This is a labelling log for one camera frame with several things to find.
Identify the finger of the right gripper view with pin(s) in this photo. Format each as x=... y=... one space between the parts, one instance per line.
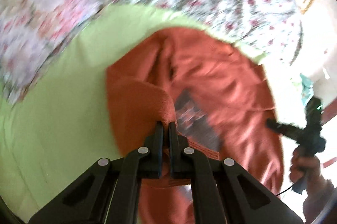
x=287 y=130

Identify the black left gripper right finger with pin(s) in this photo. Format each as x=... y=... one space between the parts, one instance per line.
x=177 y=143

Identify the rust orange knit garment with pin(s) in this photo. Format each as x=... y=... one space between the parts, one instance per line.
x=219 y=99

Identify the light green bed sheet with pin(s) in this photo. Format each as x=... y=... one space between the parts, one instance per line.
x=61 y=126

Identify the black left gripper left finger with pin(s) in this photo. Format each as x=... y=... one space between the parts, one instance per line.
x=152 y=161

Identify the lilac pink floral pillow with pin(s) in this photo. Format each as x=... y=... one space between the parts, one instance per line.
x=32 y=32

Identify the person's right hand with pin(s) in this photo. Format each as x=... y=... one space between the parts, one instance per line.
x=309 y=167

